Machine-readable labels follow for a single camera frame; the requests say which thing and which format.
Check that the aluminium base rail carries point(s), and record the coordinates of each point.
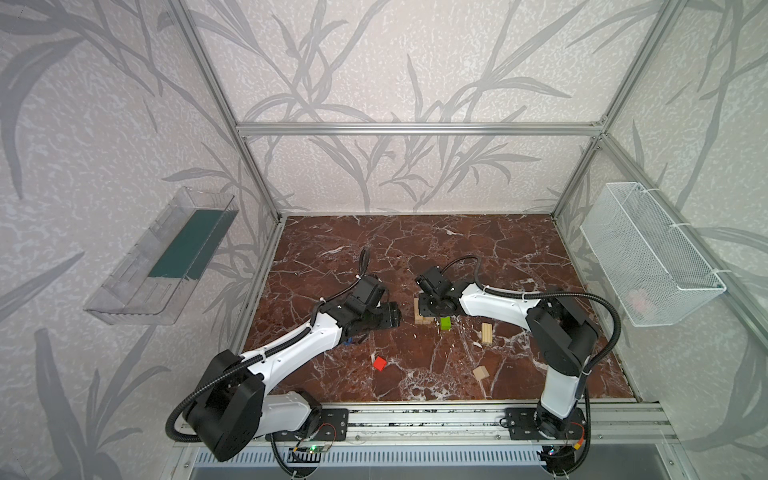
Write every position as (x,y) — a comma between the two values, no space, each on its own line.
(613,421)

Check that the clear plastic wall bin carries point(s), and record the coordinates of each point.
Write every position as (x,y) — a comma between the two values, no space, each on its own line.
(157,277)

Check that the wood block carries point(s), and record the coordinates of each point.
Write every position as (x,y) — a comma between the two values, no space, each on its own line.
(421,318)
(486,334)

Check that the aluminium cage frame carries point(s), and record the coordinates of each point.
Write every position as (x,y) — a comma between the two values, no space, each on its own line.
(599,132)

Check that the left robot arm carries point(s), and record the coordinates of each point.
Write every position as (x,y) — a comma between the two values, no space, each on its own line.
(233,402)

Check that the pink object in basket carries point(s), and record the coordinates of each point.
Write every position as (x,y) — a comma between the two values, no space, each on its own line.
(640,301)

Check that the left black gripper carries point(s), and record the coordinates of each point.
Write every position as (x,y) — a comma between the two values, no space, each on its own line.
(380,315)

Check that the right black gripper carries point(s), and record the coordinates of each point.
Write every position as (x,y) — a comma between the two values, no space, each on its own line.
(433,306)

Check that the white wire basket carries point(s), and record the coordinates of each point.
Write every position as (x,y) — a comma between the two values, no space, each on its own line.
(639,246)

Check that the red block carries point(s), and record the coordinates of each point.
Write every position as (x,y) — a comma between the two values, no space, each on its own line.
(379,363)

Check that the small wood cube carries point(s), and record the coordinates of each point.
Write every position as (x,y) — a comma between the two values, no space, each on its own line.
(481,373)

